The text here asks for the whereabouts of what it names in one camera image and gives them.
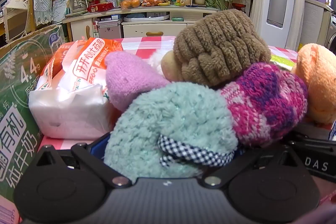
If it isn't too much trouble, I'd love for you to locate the orange knitted soft toy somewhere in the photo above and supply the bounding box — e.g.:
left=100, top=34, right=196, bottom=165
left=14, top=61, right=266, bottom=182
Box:
left=291, top=43, right=336, bottom=125

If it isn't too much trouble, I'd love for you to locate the mint fuzzy hat gingham bow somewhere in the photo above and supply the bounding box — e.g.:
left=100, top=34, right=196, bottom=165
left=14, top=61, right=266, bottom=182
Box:
left=104, top=82, right=239, bottom=180

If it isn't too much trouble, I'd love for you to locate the bag of oranges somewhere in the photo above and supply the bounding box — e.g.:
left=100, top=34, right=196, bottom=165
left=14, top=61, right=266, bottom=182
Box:
left=119, top=0, right=142, bottom=10

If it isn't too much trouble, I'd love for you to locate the pink sock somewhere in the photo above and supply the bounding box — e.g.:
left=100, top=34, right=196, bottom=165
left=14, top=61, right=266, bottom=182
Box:
left=104, top=51, right=171, bottom=113

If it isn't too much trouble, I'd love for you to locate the pink storage case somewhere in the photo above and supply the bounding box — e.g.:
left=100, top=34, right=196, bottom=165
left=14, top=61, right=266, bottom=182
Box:
left=98, top=20, right=123, bottom=39

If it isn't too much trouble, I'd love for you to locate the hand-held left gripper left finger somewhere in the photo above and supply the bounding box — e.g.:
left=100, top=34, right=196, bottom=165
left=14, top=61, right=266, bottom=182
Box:
left=30, top=134, right=132, bottom=188

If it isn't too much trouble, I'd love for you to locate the red checked tablecloth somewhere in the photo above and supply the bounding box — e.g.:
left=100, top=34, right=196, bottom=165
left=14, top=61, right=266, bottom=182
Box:
left=37, top=35, right=336, bottom=151

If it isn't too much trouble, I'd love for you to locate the red snack box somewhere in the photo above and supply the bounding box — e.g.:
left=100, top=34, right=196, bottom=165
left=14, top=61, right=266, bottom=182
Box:
left=87, top=3, right=114, bottom=13

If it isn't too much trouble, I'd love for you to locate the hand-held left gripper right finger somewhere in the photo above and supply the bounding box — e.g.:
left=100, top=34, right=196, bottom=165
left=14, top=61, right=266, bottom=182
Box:
left=203, top=145, right=307, bottom=188

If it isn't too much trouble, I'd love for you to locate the brown knitted hat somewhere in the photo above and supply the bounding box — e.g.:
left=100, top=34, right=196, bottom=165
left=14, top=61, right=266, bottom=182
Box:
left=173, top=9, right=272, bottom=88

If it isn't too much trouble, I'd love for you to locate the cream TV cabinet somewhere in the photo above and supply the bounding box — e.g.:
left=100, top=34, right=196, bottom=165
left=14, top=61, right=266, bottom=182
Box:
left=62, top=5, right=223, bottom=42

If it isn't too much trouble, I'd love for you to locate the white round tray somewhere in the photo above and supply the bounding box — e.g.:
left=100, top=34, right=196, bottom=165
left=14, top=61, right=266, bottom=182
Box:
left=123, top=12, right=170, bottom=22

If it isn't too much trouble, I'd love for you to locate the orange white tissue pack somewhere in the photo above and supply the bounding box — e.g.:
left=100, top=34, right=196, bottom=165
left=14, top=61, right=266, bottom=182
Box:
left=28, top=37, right=124, bottom=140

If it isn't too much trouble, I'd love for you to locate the white printed paper sheet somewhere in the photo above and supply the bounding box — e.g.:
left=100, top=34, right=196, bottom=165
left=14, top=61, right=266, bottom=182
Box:
left=52, top=0, right=69, bottom=22

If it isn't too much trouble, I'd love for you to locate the printed cardboard box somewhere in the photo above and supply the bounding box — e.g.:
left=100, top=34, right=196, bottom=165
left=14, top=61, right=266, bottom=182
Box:
left=0, top=25, right=66, bottom=224

